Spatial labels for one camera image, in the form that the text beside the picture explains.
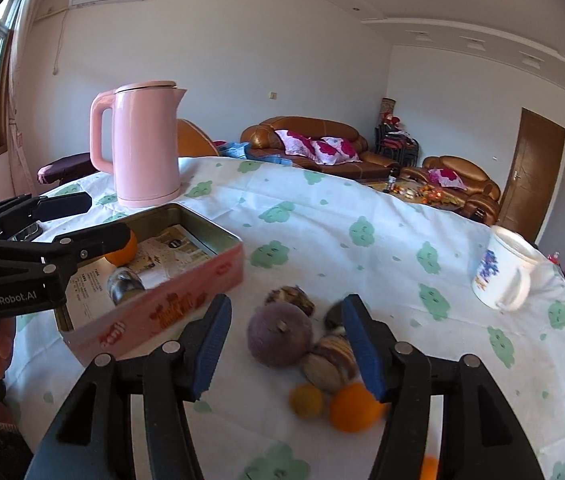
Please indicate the pink floral pillow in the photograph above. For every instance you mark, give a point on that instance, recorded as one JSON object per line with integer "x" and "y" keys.
{"x": 445, "y": 177}
{"x": 335, "y": 151}
{"x": 295, "y": 144}

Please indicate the brown leather sofa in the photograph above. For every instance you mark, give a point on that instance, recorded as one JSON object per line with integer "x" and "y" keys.
{"x": 262, "y": 135}

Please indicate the stacked dark chairs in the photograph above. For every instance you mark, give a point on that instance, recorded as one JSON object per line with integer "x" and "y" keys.
{"x": 397, "y": 145}

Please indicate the purple stool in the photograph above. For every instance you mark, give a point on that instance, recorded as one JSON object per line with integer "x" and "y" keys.
{"x": 62, "y": 167}

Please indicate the small yellow fruit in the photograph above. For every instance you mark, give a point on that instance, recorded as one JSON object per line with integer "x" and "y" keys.
{"x": 306, "y": 400}

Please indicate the brown leather armchair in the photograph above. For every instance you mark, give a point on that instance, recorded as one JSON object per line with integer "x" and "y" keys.
{"x": 482, "y": 195}

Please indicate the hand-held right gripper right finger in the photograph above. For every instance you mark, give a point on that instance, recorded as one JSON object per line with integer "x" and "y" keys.
{"x": 362, "y": 355}

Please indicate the brown wooden door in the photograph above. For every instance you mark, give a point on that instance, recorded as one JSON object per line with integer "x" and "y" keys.
{"x": 532, "y": 175}

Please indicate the blue denim cloth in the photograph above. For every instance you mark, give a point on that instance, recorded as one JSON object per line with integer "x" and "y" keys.
{"x": 232, "y": 150}

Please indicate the pink tin box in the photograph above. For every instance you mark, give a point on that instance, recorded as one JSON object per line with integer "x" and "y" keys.
{"x": 162, "y": 310}

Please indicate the orange leather chair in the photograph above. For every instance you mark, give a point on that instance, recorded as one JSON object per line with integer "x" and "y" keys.
{"x": 195, "y": 142}

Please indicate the striped brown snack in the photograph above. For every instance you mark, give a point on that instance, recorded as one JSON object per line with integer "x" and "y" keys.
{"x": 330, "y": 360}

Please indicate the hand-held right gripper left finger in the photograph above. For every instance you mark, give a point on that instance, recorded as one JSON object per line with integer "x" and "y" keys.
{"x": 210, "y": 350}

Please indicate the person's left hand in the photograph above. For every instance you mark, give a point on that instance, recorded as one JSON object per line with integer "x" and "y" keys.
{"x": 2, "y": 347}

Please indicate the printed paper leaflet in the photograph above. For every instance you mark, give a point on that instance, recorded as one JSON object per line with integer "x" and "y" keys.
{"x": 162, "y": 260}

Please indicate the light curtain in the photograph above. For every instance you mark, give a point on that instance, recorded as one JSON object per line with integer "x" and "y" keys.
{"x": 20, "y": 110}

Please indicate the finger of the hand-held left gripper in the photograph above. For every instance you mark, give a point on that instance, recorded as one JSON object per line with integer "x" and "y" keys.
{"x": 62, "y": 205}
{"x": 97, "y": 242}

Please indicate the white floral mug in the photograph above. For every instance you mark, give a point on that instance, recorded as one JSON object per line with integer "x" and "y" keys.
{"x": 497, "y": 270}

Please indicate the pink electric kettle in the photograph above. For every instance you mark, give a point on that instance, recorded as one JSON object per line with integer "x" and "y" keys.
{"x": 142, "y": 150}

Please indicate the purple passion fruit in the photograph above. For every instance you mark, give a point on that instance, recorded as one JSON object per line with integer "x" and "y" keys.
{"x": 277, "y": 335}

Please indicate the orange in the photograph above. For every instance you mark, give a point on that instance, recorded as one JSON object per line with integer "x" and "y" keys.
{"x": 355, "y": 410}
{"x": 430, "y": 469}
{"x": 125, "y": 254}

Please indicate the tall patterned vase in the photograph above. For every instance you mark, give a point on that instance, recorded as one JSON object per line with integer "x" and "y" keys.
{"x": 387, "y": 107}

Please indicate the cluttered coffee table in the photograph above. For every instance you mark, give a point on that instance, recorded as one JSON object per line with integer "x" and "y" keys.
{"x": 412, "y": 192}

